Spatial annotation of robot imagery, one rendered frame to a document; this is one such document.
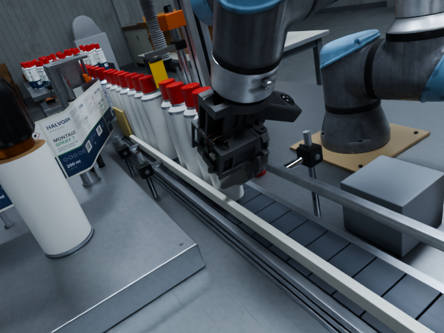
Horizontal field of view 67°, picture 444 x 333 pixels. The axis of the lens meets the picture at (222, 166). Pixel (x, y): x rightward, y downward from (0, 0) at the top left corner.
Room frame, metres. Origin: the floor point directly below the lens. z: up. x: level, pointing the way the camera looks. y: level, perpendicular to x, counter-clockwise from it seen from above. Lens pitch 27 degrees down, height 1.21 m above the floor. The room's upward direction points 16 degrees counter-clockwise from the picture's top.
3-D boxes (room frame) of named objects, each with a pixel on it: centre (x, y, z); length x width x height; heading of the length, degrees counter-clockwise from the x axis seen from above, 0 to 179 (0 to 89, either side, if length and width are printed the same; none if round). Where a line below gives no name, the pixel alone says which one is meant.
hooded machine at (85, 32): (8.50, 2.14, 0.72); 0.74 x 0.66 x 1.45; 113
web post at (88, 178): (0.76, 0.32, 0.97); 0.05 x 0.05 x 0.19
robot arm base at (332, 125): (0.69, -0.32, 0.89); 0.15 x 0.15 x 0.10
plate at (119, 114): (0.97, 0.25, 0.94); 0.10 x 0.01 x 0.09; 25
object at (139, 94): (0.82, 0.13, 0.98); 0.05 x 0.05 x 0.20
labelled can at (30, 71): (3.00, 1.05, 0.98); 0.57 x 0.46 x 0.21; 115
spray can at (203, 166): (0.57, 0.02, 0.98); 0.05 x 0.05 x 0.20
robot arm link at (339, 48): (0.68, -0.32, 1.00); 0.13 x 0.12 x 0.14; 36
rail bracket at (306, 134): (0.45, -0.12, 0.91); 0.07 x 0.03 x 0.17; 115
